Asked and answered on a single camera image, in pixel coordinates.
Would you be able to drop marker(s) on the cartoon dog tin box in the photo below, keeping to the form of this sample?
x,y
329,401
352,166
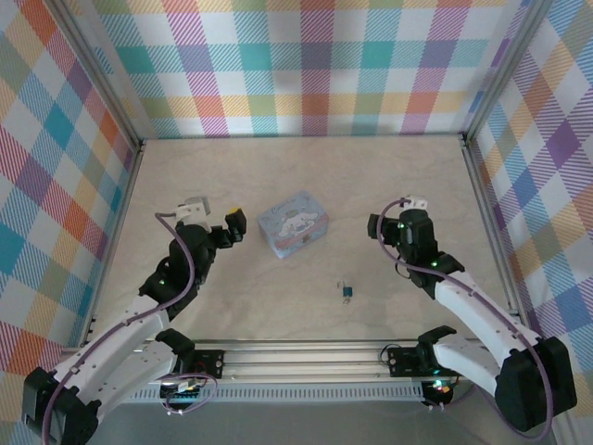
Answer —
x,y
292,222

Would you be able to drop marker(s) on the small metal key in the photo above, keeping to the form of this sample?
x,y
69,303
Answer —
x,y
341,283

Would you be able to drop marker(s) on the small blue padlock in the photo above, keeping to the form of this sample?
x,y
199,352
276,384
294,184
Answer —
x,y
347,292

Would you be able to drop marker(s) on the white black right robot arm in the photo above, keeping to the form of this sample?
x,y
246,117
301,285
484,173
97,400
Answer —
x,y
468,306

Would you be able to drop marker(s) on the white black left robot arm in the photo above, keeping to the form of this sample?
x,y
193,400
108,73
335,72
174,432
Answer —
x,y
116,347

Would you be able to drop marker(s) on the small controller board yellow tag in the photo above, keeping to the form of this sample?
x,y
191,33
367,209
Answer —
x,y
440,388

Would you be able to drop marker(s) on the aluminium table side rail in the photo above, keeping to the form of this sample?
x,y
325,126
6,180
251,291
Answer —
x,y
489,208
117,241

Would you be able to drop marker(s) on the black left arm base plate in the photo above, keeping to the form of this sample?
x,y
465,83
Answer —
x,y
210,362

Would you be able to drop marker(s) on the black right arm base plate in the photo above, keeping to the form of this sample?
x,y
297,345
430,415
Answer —
x,y
400,362

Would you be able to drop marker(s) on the long aluminium mounting rail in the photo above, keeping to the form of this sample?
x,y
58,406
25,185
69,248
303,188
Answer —
x,y
301,361

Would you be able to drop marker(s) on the aluminium frame post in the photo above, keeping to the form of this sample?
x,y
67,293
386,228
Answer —
x,y
97,69
503,69

